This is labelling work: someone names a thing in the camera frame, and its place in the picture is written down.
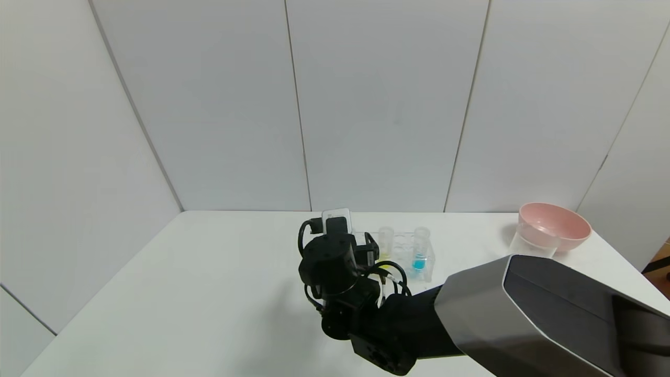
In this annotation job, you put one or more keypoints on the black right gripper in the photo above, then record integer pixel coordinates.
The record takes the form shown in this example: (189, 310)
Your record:
(368, 253)

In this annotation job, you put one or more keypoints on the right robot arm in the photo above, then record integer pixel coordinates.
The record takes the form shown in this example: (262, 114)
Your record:
(549, 314)

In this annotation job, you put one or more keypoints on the test tube with yellow pigment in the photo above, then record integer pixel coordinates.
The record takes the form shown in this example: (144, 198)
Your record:
(386, 241)

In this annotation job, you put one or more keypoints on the clear acrylic test tube rack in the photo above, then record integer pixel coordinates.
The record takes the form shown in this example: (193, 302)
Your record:
(403, 246)

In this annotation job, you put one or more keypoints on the test tube with blue pigment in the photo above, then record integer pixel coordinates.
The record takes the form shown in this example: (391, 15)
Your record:
(419, 262)

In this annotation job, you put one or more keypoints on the clear plastic measuring beaker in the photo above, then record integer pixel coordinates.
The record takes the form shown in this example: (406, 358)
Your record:
(528, 246)

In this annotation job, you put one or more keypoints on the pink plastic bowl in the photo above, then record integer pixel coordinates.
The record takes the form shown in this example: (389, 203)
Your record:
(562, 230)

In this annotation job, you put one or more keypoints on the black metal bar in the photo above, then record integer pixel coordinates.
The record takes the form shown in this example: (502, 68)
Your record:
(658, 264)

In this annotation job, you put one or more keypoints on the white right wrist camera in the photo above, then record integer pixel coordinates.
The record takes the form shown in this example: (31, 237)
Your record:
(337, 213)

